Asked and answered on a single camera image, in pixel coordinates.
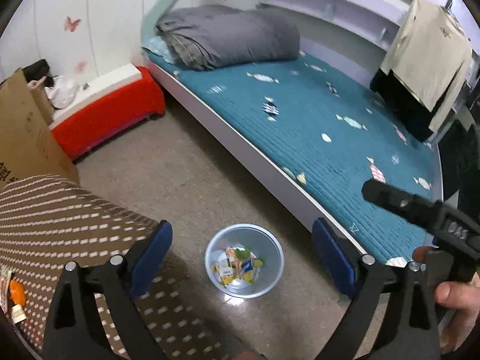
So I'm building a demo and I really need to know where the beige hanging shirt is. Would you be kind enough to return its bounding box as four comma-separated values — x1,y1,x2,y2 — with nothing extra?
380,0,472,133

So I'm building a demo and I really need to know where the person's right hand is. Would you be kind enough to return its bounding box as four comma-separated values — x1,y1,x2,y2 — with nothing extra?
412,245,480,355

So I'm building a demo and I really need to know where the white plastic bag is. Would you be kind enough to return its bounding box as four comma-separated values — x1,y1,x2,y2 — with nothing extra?
44,76,80,110

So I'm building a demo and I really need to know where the light blue trash bin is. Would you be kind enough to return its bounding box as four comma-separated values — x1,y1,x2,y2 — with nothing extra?
204,223,285,299

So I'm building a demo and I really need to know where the tag with purple ring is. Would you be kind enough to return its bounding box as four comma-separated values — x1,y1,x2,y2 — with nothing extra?
10,304,27,324

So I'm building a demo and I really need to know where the grey folded duvet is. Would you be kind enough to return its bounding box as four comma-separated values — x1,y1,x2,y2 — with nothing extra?
155,5,300,71

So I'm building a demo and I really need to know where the large cardboard box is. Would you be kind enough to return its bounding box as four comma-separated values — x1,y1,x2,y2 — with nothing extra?
0,70,80,187

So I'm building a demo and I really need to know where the pink butterfly wall sticker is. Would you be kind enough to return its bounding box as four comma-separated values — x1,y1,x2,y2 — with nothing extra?
64,16,82,33

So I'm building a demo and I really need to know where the red storage bench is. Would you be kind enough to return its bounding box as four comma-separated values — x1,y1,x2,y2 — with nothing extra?
49,63,166,160

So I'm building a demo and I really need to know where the teal patterned mattress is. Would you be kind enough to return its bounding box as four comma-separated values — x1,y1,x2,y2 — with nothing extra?
148,53,438,264

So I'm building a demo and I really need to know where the brown polka dot tablecloth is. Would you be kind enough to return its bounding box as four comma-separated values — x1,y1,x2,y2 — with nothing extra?
1,175,233,359

